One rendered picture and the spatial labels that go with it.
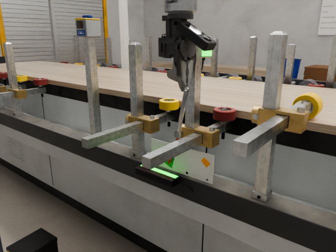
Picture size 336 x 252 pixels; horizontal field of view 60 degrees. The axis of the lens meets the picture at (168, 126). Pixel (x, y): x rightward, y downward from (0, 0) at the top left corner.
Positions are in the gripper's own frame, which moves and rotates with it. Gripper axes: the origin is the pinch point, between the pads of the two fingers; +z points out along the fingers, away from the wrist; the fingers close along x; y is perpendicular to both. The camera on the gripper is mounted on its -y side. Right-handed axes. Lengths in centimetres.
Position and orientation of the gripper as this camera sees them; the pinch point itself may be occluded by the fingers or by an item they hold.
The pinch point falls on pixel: (185, 87)
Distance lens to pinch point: 85.1
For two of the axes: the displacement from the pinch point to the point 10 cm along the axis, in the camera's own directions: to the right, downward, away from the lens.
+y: -7.8, -1.8, 5.9
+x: -6.2, 2.3, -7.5
